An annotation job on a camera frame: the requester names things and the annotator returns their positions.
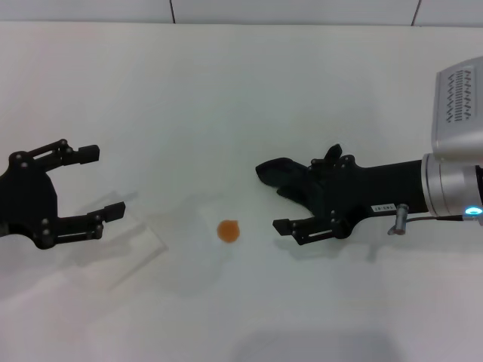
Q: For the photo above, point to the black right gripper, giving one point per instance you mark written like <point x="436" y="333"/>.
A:
<point x="377" y="188"/>

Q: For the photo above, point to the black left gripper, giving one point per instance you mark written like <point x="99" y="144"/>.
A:
<point x="26" y="196"/>

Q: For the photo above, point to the white paper cup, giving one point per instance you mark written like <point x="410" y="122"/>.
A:
<point x="124" y="241"/>

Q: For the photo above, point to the brown water stain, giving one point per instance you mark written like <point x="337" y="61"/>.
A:
<point x="228" y="231"/>

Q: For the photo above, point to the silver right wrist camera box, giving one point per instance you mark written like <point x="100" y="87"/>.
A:
<point x="458" y="102"/>

